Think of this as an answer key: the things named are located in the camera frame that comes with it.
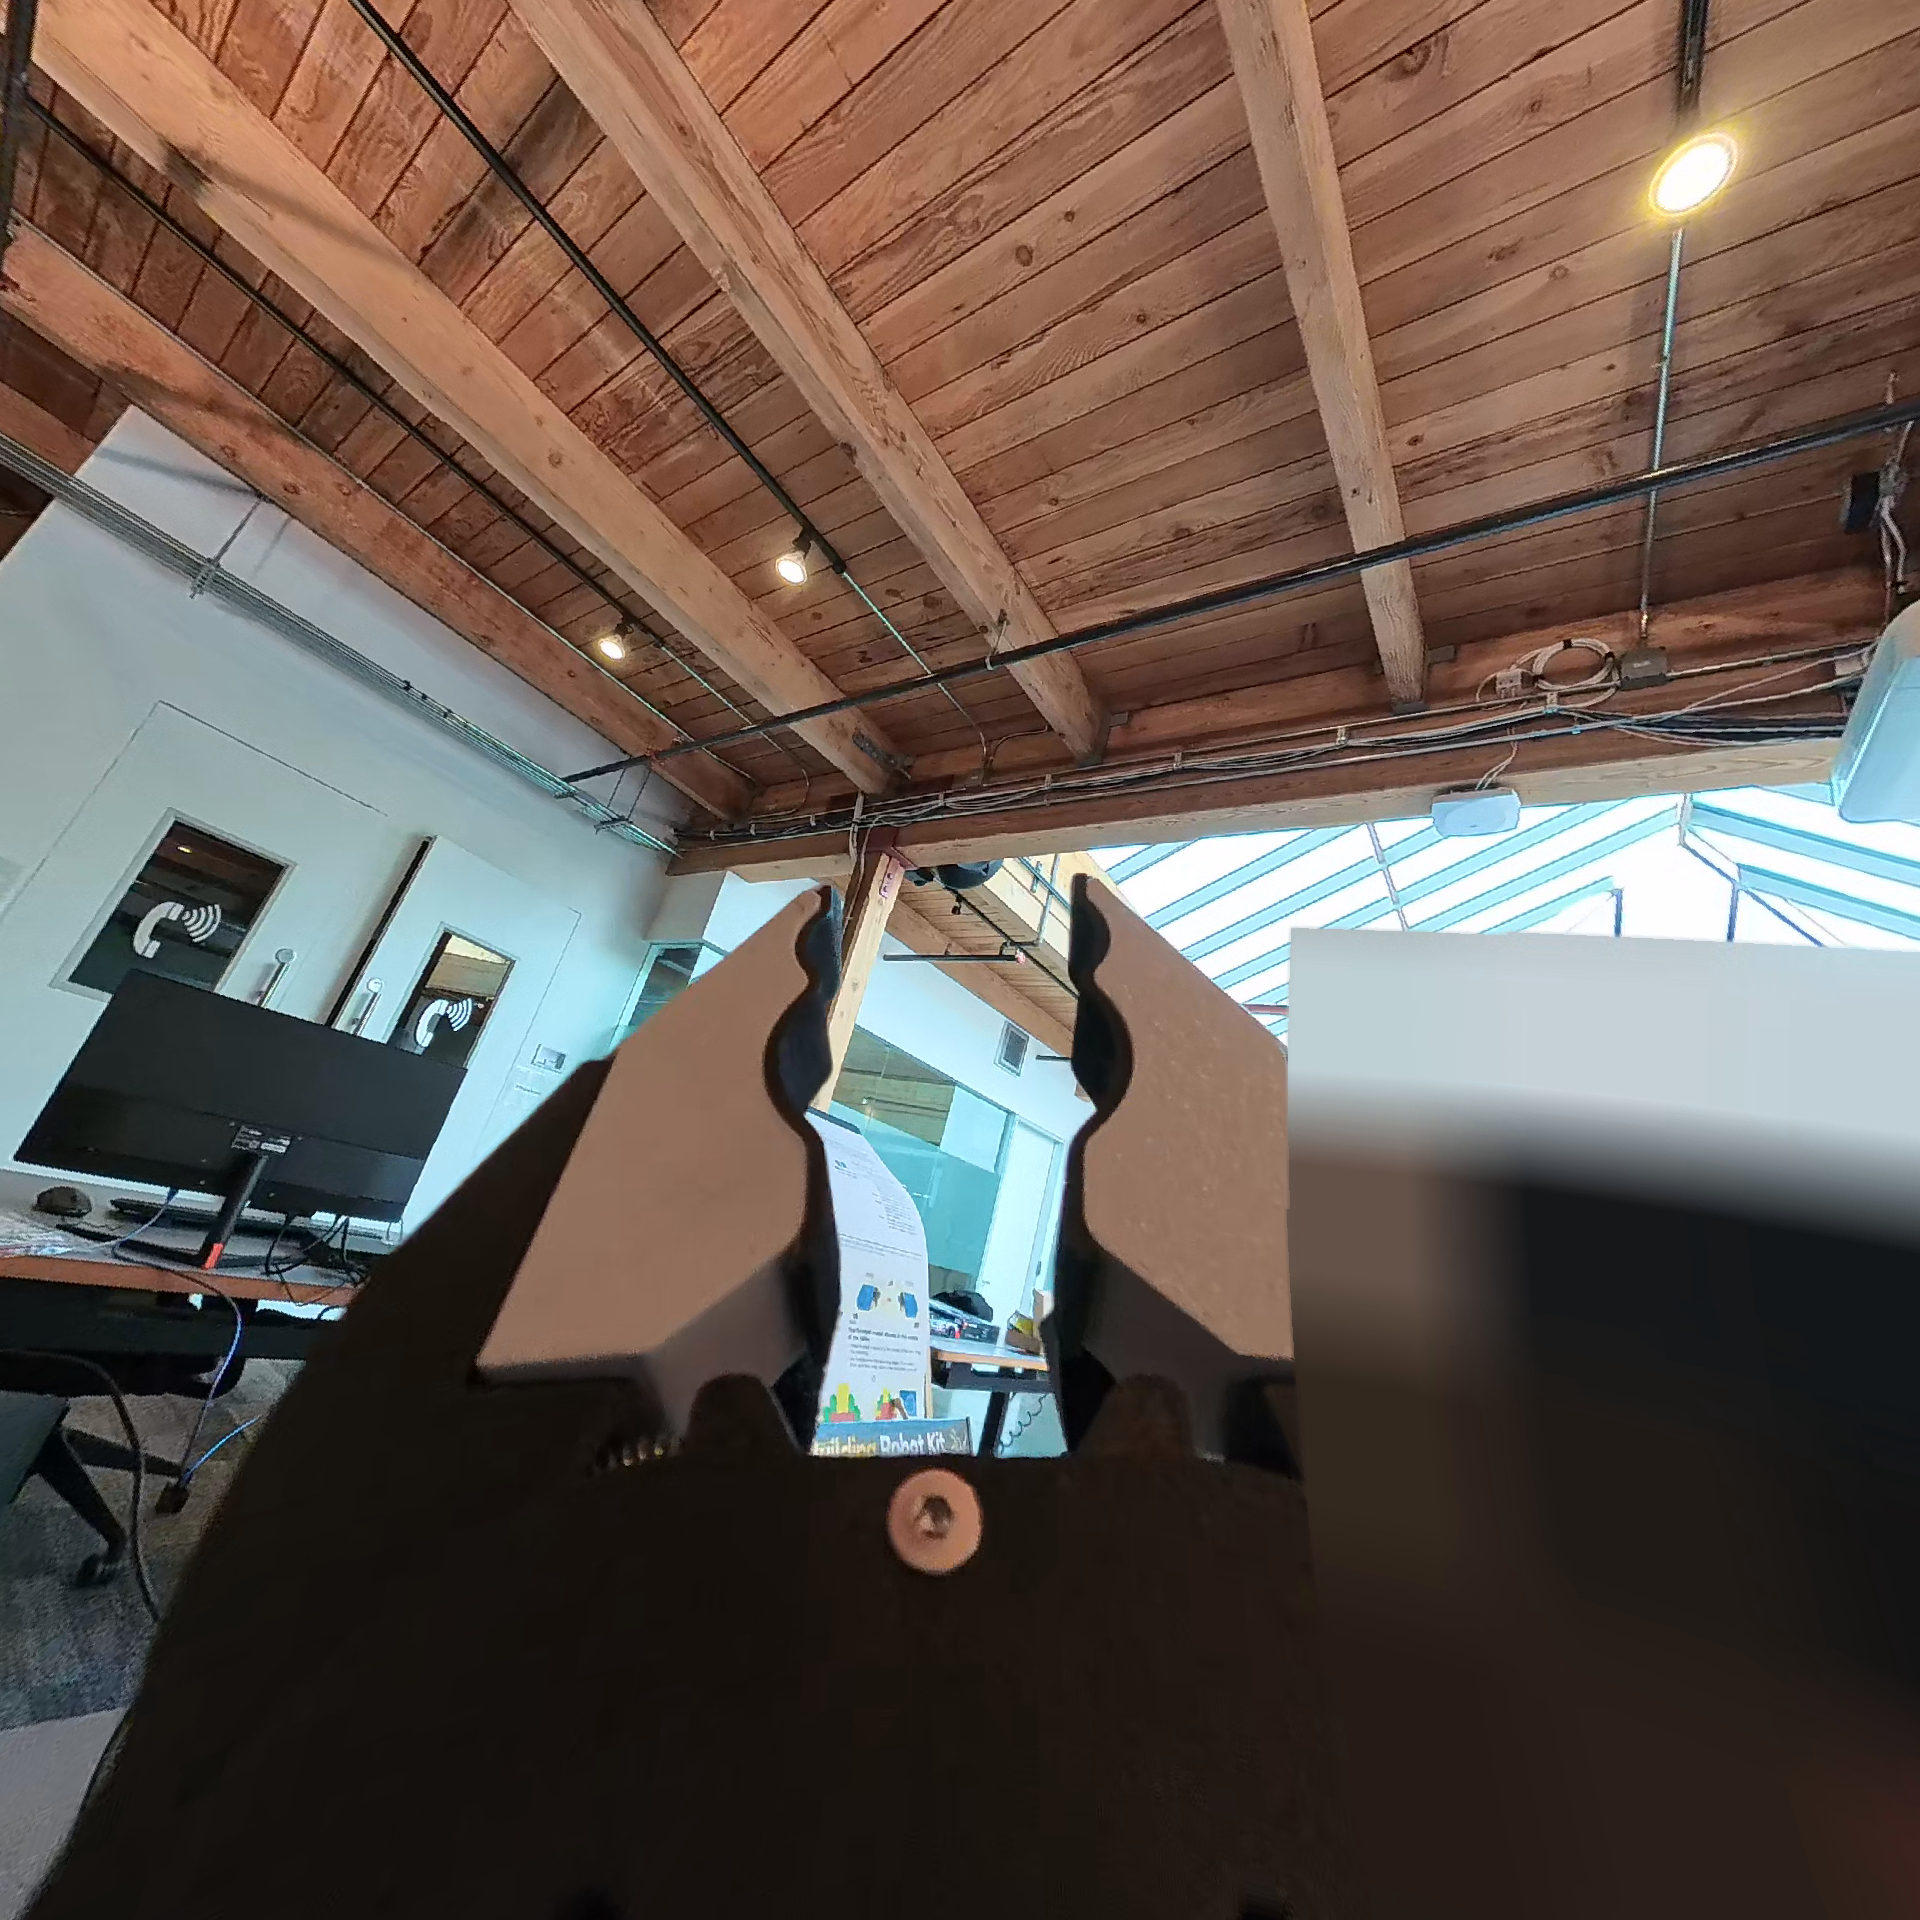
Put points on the wooden post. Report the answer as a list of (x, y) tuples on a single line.
[(868, 960)]

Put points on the black hanging pipe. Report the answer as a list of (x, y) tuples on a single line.
[(15, 119)]

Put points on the cluttered office desk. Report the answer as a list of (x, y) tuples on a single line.
[(975, 1350)]

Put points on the glass skylight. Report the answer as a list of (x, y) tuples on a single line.
[(1319, 886)]

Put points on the black lighting track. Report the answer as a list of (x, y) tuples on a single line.
[(585, 270)]

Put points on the crinkled plastic bag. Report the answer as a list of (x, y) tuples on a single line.
[(29, 1232)]

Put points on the wooden office desk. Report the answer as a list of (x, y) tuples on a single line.
[(149, 1277)]

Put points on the round ceiling light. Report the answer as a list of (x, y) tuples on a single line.
[(1693, 171)]

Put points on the black computer monitor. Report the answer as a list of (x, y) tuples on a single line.
[(240, 1079)]

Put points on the long black ceiling pipe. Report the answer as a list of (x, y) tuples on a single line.
[(1185, 603)]

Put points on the white ceiling access point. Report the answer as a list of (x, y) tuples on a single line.
[(1478, 811)]

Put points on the white printed instruction sheet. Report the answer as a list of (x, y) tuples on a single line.
[(879, 1243)]

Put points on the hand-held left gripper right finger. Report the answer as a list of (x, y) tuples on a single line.
[(1200, 1185)]

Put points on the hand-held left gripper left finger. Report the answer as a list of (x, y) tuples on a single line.
[(645, 1200)]

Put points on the white door with phone sign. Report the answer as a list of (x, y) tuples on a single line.
[(458, 1014), (172, 914)]

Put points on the black keyboard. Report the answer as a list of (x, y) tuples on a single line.
[(149, 1207)]

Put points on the black office chair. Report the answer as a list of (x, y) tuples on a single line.
[(30, 1440)]

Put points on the ceiling track spotlight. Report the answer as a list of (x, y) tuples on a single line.
[(791, 565), (613, 646)]

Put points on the blue robot kit box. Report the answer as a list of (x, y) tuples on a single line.
[(902, 1442)]

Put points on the black computer mouse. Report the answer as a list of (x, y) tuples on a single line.
[(62, 1200)]

